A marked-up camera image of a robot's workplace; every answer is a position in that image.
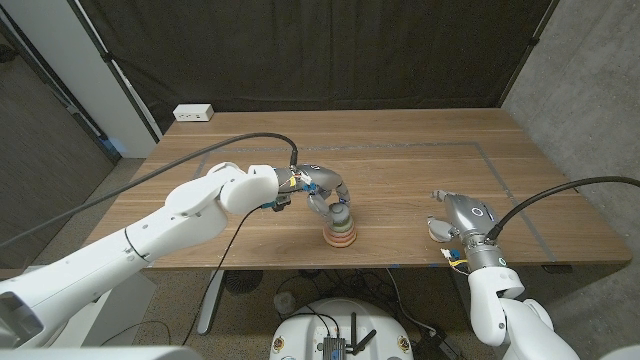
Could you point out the white power strip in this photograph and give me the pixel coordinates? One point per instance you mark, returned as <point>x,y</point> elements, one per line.
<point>193,112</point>

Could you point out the black round floor fan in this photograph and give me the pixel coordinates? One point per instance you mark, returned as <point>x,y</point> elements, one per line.
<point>243,281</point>

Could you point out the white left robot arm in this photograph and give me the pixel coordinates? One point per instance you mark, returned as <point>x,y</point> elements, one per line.
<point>140,240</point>

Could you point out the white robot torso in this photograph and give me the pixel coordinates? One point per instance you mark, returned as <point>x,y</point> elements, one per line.
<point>100,354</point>

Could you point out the grey radio module with antennas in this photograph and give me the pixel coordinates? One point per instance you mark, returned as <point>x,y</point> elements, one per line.
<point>334,346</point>

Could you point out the white floor platform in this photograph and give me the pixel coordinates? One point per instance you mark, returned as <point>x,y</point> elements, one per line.
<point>130,300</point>

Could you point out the large orange toy disc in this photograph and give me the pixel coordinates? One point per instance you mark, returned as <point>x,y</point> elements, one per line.
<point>340,245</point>

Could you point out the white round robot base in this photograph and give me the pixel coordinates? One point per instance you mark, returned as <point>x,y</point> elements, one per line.
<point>300,330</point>

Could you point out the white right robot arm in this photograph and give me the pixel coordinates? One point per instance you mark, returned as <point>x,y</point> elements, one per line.
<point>515,320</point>

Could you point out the pink toy disc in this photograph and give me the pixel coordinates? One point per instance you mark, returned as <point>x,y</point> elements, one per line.
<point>340,236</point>

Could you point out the black box on floor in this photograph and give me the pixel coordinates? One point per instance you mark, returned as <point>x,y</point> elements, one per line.
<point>435,348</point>

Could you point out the grey toy disc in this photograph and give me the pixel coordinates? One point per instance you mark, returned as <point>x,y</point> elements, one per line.
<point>340,214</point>

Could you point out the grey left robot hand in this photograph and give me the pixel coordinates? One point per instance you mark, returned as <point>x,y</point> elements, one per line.
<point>320,175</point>

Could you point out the black backdrop stand pole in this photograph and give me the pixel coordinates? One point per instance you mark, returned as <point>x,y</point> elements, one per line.
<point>534,41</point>
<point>106,56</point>

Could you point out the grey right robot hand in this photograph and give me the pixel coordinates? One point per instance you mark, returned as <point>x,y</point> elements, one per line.
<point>472,215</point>

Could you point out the grey round floor object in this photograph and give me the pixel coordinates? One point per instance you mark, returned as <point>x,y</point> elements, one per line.
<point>285,302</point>

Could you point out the red toy disc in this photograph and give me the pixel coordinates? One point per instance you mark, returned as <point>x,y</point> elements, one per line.
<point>340,241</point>

